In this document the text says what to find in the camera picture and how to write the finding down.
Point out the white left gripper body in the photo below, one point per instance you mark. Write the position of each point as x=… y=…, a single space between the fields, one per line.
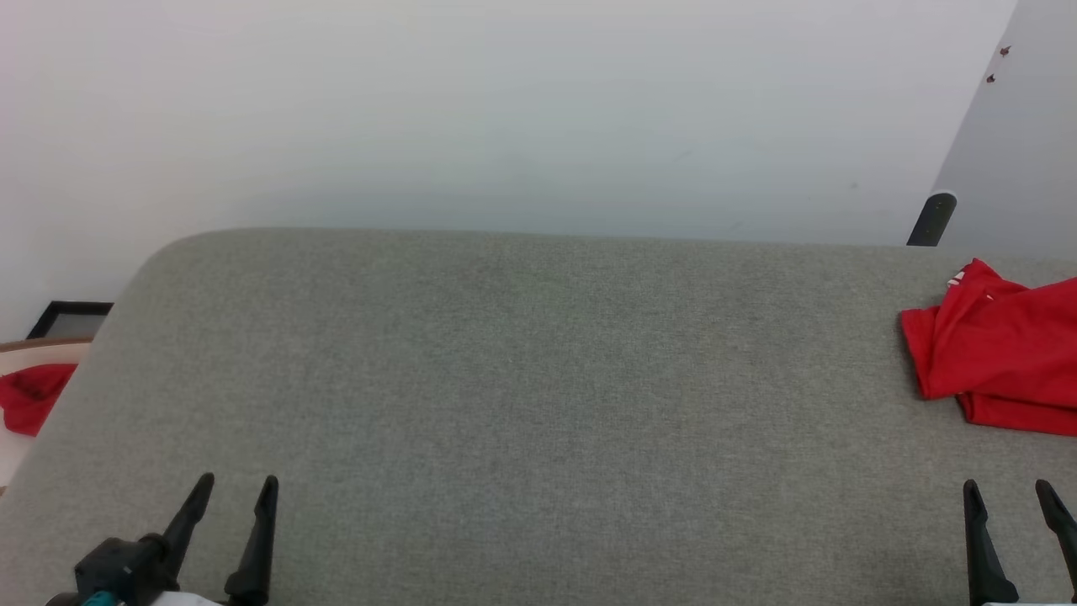
x=185 y=601

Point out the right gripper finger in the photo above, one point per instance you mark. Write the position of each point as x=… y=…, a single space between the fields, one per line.
x=984 y=572
x=1064 y=526

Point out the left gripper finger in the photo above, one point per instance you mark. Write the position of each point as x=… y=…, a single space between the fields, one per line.
x=189 y=526
x=257 y=555

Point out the red white basketball jersey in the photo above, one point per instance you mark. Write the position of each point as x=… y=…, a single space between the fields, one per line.
x=1001 y=353

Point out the red cloth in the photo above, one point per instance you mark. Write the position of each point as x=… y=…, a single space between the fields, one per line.
x=34 y=396

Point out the black metal pole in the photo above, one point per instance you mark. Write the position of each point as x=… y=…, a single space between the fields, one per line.
x=932 y=219

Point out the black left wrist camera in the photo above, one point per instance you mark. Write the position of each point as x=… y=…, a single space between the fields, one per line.
x=118 y=564

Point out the black picture frame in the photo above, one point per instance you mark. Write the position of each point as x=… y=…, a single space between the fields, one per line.
x=42 y=324

